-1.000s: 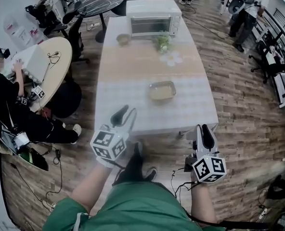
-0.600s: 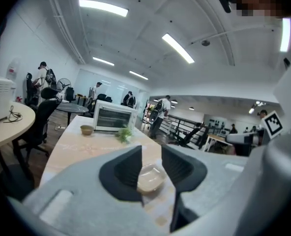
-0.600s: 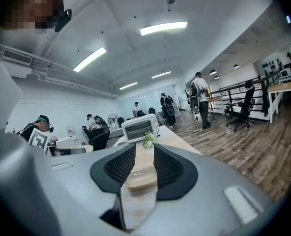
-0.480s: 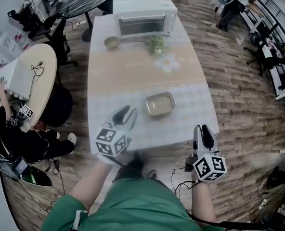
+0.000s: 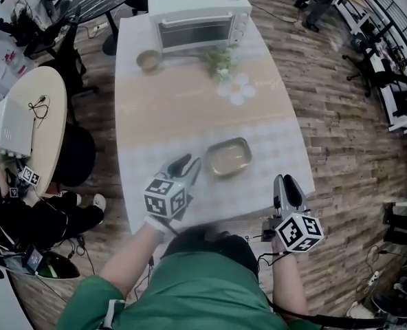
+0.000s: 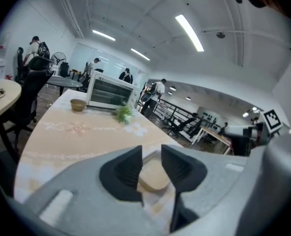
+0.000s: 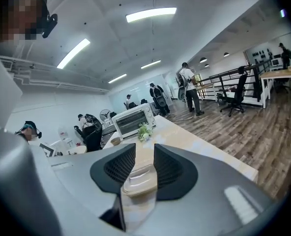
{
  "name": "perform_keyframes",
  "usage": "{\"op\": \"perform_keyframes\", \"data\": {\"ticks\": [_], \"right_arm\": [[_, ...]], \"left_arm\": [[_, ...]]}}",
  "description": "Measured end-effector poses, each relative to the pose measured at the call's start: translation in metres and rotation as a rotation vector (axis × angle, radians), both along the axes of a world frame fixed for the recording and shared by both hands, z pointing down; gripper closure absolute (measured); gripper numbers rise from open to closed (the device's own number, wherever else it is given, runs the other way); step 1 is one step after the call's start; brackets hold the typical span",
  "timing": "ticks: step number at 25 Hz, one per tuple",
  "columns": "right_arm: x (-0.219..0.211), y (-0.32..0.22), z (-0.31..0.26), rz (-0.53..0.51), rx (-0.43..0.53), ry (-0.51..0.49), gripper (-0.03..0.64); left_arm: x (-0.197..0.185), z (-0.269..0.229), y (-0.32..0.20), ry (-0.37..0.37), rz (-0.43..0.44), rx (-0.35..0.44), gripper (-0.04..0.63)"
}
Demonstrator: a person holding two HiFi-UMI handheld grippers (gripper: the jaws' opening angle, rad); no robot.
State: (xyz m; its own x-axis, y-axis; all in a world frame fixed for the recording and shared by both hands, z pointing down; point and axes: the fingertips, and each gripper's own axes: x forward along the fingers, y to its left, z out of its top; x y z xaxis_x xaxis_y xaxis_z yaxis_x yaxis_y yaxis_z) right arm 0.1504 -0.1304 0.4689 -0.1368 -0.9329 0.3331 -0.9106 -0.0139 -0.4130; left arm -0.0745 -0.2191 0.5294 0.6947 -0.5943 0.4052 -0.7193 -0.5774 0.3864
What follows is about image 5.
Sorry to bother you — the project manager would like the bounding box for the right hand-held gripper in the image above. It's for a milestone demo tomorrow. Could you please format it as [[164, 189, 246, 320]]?
[[273, 174, 325, 254]]

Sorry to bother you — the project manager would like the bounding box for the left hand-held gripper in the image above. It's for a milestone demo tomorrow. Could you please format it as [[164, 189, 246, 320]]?
[[143, 153, 203, 220]]

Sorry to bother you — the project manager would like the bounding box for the person's right forearm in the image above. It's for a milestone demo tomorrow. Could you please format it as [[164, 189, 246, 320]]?
[[269, 237, 310, 318]]

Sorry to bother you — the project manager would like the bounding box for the person's left forearm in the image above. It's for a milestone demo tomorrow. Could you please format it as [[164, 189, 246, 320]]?
[[98, 222, 166, 300]]

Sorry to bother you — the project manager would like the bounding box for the person's left hand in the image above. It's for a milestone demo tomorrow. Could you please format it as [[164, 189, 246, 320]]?
[[142, 212, 177, 236]]

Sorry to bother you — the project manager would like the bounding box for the rectangular metal tray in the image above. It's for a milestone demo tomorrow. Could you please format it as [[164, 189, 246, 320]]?
[[205, 136, 254, 179]]

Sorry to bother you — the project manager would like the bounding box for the small black box device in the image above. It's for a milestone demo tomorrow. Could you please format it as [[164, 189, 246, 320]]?
[[261, 217, 277, 243]]

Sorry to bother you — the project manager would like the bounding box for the white and beige tablecloth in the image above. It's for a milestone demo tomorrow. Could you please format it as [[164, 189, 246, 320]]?
[[113, 14, 316, 235]]

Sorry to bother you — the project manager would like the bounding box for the white flower-shaped mat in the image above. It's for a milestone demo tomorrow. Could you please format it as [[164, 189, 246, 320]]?
[[216, 73, 257, 107]]

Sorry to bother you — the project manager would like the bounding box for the green potted plant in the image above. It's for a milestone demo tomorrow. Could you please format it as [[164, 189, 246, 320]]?
[[202, 44, 239, 79]]

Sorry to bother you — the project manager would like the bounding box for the small round beige bowl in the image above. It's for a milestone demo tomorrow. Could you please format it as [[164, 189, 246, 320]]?
[[135, 49, 163, 74]]

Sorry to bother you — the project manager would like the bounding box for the black round stool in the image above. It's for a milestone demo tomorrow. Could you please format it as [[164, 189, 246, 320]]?
[[49, 123, 98, 189]]

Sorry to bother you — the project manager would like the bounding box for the person's green shirt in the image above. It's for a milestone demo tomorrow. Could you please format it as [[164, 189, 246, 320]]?
[[55, 251, 327, 330]]

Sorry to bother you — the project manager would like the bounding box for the black swivel chair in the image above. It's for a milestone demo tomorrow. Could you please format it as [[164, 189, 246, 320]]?
[[342, 35, 407, 98]]

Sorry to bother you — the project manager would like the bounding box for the round beige side table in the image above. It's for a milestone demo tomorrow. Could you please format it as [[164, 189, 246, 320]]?
[[3, 65, 69, 199]]

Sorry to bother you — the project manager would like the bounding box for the white toaster oven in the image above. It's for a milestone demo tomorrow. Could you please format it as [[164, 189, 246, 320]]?
[[146, 0, 254, 55]]

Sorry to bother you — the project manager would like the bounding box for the black office chair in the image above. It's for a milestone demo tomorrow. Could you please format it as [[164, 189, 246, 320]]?
[[23, 11, 100, 117]]

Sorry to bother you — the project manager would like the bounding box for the white appliance box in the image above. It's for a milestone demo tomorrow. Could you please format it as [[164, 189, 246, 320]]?
[[0, 97, 35, 160]]

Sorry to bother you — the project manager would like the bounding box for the black handheld device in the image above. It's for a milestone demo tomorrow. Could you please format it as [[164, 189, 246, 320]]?
[[22, 245, 43, 275]]

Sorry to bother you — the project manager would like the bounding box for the black metal railing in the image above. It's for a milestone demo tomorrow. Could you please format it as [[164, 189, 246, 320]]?
[[351, 0, 407, 82]]

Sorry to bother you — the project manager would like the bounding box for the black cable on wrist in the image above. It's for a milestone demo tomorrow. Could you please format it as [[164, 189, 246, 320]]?
[[257, 250, 296, 266]]

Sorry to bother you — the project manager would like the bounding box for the black cable loop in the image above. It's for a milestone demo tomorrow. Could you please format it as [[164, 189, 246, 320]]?
[[27, 94, 51, 120]]

